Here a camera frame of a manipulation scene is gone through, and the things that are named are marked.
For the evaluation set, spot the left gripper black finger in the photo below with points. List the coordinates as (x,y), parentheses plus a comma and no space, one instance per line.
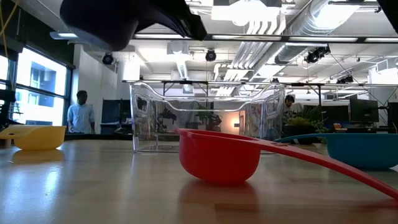
(180,15)

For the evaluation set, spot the purple measuring cup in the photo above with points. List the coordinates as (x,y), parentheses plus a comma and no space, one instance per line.
(99,25)

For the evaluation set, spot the pink-red measuring cup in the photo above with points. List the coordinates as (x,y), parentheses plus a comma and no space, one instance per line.
(217,155)

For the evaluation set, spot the yellow measuring cup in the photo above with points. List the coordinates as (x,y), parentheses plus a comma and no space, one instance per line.
(40,138)

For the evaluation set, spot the teal measuring cup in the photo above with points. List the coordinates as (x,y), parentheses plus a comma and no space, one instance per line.
(357,152)

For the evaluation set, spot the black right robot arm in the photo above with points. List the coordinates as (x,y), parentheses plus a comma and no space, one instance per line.
(391,9)

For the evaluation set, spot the clear plastic basket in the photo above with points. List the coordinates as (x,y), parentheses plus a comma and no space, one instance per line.
(155,124)

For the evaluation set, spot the long ceiling light bar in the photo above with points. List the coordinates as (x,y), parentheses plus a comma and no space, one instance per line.
(280,38)

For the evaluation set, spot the dark screen panel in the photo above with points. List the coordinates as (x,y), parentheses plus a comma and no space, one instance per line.
(112,112)

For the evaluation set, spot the person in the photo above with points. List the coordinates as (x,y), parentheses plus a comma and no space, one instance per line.
(289,99)
(81,115)

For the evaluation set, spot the black spotlight cluster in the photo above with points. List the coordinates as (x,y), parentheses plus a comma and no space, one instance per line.
(314,56)
(345,80)

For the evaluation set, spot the large window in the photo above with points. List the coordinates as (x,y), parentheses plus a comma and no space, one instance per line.
(40,93)

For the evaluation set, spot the black computer monitor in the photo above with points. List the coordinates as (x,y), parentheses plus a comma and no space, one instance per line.
(363,110)
(393,113)

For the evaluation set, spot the black background rig frame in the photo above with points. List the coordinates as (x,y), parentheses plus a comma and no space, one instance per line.
(186,82)

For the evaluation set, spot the silver ventilation duct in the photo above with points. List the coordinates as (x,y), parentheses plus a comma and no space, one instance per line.
(311,21)

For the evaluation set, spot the black aluminium table frame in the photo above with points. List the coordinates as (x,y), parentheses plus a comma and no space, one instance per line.
(102,137)

